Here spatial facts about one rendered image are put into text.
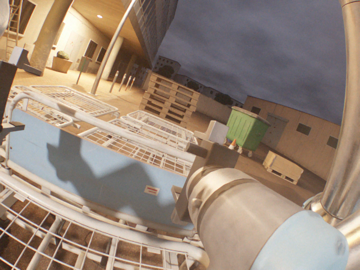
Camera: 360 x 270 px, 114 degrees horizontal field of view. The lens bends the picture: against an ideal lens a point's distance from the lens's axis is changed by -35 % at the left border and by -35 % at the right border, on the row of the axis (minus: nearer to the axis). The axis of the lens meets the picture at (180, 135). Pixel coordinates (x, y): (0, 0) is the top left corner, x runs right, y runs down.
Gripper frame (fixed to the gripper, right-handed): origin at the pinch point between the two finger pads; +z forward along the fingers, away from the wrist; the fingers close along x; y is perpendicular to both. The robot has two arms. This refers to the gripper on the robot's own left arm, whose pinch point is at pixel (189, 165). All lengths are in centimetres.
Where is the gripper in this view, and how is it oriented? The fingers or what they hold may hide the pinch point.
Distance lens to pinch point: 39.1
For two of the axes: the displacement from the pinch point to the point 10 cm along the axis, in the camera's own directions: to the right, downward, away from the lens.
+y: -9.1, -3.6, -2.1
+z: -1.8, -1.0, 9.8
